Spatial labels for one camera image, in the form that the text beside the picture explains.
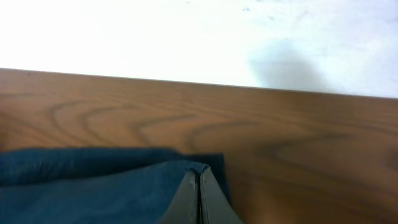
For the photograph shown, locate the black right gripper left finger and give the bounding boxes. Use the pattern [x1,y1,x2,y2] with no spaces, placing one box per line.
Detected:
[158,170,199,224]

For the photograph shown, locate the navy blue shorts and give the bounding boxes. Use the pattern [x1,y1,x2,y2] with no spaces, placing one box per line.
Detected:
[1,147,230,223]

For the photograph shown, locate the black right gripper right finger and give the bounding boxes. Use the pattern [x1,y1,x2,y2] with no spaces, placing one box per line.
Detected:
[200,168,243,224]

